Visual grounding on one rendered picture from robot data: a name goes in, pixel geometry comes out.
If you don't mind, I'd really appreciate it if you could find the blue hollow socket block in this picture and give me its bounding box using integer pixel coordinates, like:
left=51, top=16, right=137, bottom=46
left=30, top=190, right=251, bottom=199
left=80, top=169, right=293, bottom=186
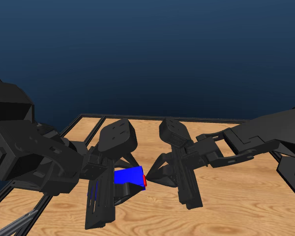
left=114, top=166, right=148, bottom=191

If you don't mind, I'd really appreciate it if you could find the grey metal strut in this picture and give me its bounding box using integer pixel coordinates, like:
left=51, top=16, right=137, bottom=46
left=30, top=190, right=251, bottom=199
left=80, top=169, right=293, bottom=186
left=0, top=208, right=37, bottom=236

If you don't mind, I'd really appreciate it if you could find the black table frame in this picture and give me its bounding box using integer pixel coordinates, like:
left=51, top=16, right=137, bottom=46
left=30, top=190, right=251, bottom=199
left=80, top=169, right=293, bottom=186
left=0, top=113, right=295, bottom=236

